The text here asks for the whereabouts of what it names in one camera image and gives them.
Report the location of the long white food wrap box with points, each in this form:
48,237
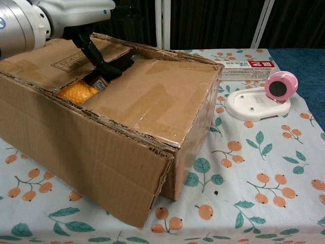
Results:
243,73

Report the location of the brown cardboard shipping box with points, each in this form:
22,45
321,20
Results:
157,96

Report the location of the blue table cover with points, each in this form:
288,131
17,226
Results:
304,66

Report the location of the yellow rubber chicken toy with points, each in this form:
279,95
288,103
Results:
76,92

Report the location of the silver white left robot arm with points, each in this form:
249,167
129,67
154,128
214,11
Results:
23,23

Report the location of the white screen frame post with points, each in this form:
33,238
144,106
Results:
262,23
162,23

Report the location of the black pleated screen panel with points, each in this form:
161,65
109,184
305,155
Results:
144,28
215,20
299,20

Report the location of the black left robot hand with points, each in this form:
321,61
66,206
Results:
96,56

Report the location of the pink round donut gadget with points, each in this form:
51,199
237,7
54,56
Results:
284,84

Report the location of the white oval plastic base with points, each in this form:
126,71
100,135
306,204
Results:
248,106

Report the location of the floral orange fruit tablecloth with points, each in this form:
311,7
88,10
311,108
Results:
254,165

